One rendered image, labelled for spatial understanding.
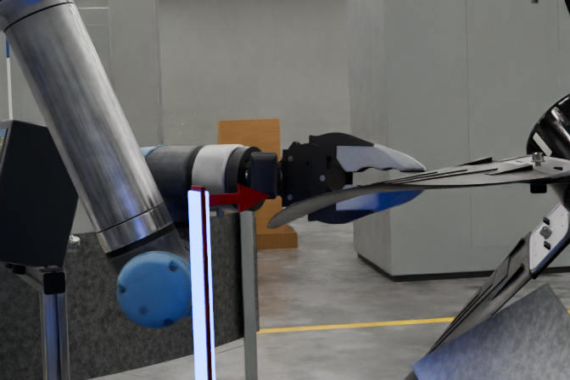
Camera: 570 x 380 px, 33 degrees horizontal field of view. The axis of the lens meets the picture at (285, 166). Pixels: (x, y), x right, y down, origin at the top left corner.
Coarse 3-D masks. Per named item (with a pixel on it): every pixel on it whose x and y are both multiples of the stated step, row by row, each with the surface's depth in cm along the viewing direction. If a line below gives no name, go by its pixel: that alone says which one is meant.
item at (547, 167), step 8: (496, 160) 94; (504, 160) 95; (512, 160) 95; (520, 160) 94; (528, 160) 94; (552, 160) 93; (560, 160) 93; (568, 160) 92; (536, 168) 90; (544, 168) 90; (552, 168) 90; (568, 168) 89; (552, 176) 87; (560, 176) 87
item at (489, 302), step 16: (528, 240) 104; (512, 256) 105; (528, 256) 101; (496, 272) 106; (512, 272) 100; (528, 272) 98; (480, 288) 107; (496, 288) 102; (512, 288) 98; (480, 304) 103; (496, 304) 99; (464, 320) 104; (480, 320) 100; (448, 336) 106
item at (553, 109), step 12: (552, 108) 96; (564, 108) 95; (540, 120) 96; (552, 120) 95; (564, 120) 94; (540, 132) 96; (552, 132) 95; (564, 132) 94; (528, 144) 98; (552, 144) 95; (564, 144) 94; (552, 156) 95; (564, 156) 93; (552, 192) 97; (564, 192) 94; (564, 204) 96
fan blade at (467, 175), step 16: (480, 160) 92; (416, 176) 86; (432, 176) 86; (448, 176) 85; (464, 176) 84; (480, 176) 84; (496, 176) 84; (512, 176) 84; (528, 176) 84; (544, 176) 85; (336, 192) 75; (352, 192) 75; (368, 192) 75; (384, 192) 78; (288, 208) 82; (304, 208) 85; (320, 208) 91; (272, 224) 90
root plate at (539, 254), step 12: (552, 216) 103; (564, 216) 99; (540, 228) 104; (552, 228) 100; (564, 228) 97; (540, 240) 101; (552, 240) 98; (564, 240) 95; (540, 252) 99; (552, 252) 96; (540, 264) 97
